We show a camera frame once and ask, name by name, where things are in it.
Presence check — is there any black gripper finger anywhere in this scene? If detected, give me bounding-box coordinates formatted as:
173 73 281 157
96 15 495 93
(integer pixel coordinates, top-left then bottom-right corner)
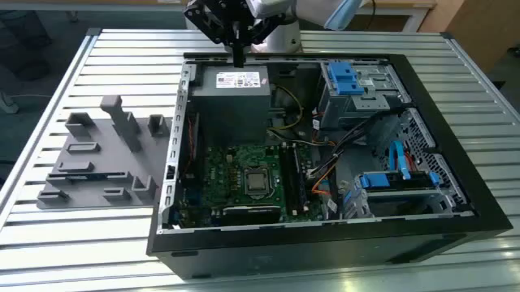
239 14 282 69
182 2 242 68

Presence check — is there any black RAM slot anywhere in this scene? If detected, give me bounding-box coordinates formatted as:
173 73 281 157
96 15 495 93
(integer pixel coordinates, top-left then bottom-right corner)
281 144 297 215

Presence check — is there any grey power supply unit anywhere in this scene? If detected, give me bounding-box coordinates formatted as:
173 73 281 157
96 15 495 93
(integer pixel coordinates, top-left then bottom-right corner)
190 65 273 147

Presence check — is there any blue optical drive latch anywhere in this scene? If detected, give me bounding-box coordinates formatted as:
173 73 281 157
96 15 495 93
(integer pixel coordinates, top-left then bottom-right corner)
329 62 365 96

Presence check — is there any metal optical drive cage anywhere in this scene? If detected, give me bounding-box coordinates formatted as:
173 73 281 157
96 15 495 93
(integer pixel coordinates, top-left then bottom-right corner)
318 60 412 130

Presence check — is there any CPU socket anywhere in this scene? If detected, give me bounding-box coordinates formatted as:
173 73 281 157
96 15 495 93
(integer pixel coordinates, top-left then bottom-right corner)
241 164 276 201

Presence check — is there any green motherboard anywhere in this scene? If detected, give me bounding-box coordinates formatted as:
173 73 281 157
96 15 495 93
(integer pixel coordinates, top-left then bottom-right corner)
178 144 326 228

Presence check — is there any silver CPU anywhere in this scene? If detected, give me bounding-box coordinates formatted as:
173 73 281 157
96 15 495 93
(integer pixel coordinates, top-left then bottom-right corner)
245 173 272 191

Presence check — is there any black mesh trash bin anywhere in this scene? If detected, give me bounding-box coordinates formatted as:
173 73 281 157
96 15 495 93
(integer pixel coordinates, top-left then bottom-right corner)
0 10 54 82

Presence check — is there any grey parts rack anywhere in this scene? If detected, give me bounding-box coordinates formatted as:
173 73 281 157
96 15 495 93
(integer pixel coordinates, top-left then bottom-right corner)
36 94 174 210

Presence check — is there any white stand foot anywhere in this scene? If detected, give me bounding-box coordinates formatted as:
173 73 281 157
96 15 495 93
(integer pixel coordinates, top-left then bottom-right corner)
0 88 20 115

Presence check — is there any hard disk in blue carrier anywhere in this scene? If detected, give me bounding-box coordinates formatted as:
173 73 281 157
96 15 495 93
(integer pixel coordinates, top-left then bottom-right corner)
360 172 439 191

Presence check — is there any black graphics card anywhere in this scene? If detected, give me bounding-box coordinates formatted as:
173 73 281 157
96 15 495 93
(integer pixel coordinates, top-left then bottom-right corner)
221 205 282 226

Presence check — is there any wooden cabinet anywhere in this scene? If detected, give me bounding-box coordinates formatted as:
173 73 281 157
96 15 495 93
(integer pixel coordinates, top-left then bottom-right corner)
421 0 520 74

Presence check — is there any metal disk bay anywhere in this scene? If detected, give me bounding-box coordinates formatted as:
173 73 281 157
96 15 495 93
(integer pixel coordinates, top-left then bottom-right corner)
353 170 460 218

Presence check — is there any black open PC case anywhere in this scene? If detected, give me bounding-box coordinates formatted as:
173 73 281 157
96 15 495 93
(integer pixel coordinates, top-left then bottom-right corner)
146 52 513 280

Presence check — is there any yellow wire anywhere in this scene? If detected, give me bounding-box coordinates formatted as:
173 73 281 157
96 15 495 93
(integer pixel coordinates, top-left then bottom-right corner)
267 86 304 131

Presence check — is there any black cable bundle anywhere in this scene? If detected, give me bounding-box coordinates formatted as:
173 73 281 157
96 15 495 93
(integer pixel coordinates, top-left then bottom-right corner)
312 108 404 180

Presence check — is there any orange wire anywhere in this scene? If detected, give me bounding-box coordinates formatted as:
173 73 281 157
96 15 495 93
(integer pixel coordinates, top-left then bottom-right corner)
312 172 338 195

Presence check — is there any blue flat wire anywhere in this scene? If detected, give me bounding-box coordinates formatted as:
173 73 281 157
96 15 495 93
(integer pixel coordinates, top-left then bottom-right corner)
389 141 412 180

